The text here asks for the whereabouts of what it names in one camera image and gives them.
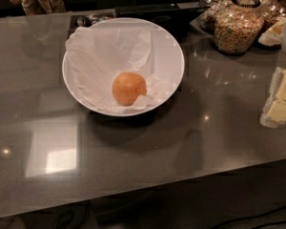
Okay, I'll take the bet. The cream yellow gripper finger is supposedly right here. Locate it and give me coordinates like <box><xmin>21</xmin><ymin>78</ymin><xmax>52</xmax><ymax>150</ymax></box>
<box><xmin>260</xmin><ymin>68</ymin><xmax>286</xmax><ymax>128</ymax></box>

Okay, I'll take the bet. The orange fruit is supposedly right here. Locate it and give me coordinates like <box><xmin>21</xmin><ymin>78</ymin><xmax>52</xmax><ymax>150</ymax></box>
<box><xmin>112</xmin><ymin>72</ymin><xmax>147</xmax><ymax>106</ymax></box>

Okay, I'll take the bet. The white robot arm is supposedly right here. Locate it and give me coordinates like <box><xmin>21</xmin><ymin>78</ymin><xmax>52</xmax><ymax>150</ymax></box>
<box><xmin>260</xmin><ymin>22</ymin><xmax>286</xmax><ymax>128</ymax></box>

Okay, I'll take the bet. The white bowl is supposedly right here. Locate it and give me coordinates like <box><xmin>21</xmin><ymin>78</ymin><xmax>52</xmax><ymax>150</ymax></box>
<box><xmin>61</xmin><ymin>17</ymin><xmax>186</xmax><ymax>117</ymax></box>

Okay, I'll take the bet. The white dish with food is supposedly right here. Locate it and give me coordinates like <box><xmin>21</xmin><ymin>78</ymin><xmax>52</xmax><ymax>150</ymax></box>
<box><xmin>258</xmin><ymin>18</ymin><xmax>286</xmax><ymax>47</ymax></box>

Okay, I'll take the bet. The glass jar of cereal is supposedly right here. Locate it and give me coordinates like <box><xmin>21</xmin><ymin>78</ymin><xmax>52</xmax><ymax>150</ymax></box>
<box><xmin>214</xmin><ymin>0</ymin><xmax>264</xmax><ymax>55</ymax></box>

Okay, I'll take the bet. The glass jar behind cereal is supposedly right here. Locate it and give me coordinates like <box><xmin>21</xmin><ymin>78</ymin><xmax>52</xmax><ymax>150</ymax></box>
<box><xmin>260</xmin><ymin>0</ymin><xmax>286</xmax><ymax>31</ymax></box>

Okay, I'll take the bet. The white paper napkin liner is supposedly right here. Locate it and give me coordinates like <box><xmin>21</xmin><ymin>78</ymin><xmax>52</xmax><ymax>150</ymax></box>
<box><xmin>65</xmin><ymin>26</ymin><xmax>177</xmax><ymax>115</ymax></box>

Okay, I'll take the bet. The black tray with small items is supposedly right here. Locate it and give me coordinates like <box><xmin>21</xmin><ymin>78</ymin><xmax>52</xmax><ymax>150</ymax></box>
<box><xmin>68</xmin><ymin>13</ymin><xmax>114</xmax><ymax>35</ymax></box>

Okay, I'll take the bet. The black cable on floor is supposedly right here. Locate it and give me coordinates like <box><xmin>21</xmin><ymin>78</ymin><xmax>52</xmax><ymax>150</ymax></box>
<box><xmin>209</xmin><ymin>203</ymin><xmax>286</xmax><ymax>229</ymax></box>

